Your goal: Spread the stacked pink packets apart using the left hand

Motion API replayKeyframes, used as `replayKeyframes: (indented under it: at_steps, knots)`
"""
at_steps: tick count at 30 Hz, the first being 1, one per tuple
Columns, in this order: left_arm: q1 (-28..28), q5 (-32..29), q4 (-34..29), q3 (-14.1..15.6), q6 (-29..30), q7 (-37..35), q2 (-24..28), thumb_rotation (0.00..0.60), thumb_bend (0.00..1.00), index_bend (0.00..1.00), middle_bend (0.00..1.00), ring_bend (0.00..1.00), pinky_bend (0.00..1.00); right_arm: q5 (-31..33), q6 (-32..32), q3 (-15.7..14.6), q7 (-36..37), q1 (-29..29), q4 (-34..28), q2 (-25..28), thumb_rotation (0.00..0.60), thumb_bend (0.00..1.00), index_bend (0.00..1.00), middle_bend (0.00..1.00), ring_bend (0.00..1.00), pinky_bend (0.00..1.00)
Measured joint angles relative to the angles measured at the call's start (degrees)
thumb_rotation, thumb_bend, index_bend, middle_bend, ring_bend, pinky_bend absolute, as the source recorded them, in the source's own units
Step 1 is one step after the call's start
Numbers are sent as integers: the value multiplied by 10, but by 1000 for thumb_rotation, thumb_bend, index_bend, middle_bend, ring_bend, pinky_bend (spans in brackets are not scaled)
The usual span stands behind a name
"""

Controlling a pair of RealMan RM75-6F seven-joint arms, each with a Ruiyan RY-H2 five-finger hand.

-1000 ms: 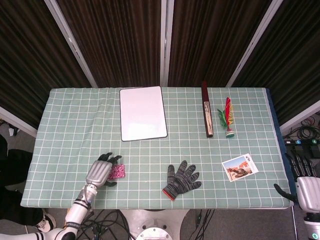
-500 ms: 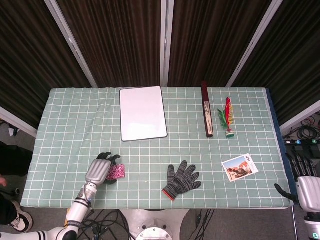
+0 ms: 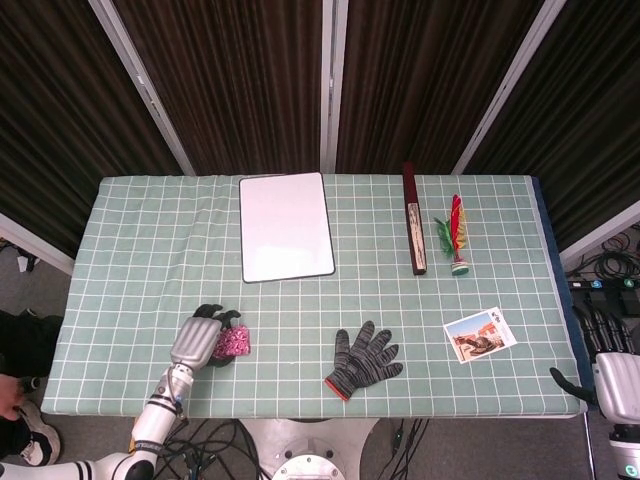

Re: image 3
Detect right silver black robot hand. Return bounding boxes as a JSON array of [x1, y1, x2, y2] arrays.
[[548, 305, 640, 425]]

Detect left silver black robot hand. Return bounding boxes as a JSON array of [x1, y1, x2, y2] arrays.
[[169, 303, 242, 372]]

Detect pink patterned block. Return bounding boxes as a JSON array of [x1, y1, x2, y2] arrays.
[[214, 323, 251, 359]]

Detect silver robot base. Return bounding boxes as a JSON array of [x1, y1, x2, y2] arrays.
[[238, 418, 382, 480]]

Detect person's bare hand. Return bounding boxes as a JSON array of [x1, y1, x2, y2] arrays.
[[0, 375, 27, 422]]

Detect black power strip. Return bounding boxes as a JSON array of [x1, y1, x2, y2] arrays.
[[566, 277, 640, 292]]

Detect green checkered tablecloth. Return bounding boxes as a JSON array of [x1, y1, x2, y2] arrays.
[[39, 173, 589, 420]]

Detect white board with black rim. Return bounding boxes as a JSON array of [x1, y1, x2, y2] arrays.
[[238, 172, 337, 285]]

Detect photo postcard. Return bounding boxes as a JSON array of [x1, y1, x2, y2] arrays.
[[442, 306, 517, 363]]

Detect grey knit work glove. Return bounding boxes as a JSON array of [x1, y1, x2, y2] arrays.
[[323, 320, 404, 401]]

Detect person's black trousers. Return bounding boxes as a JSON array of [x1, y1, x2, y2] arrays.
[[0, 309, 65, 381]]

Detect black white sneaker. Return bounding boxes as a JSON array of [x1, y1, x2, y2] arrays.
[[16, 401, 63, 468]]

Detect red green feather shuttlecock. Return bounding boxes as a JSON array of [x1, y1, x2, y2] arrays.
[[432, 193, 471, 277]]

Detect dark red long box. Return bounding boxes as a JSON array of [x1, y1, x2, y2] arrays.
[[402, 160, 429, 276]]

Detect black floor cable bundle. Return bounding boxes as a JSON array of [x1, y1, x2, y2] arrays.
[[564, 233, 640, 281], [384, 418, 432, 480], [149, 418, 266, 480]]

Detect white partition post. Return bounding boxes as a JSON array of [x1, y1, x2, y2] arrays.
[[0, 212, 76, 276], [452, 0, 569, 175], [89, 0, 196, 176], [557, 199, 640, 266], [319, 0, 349, 174]]

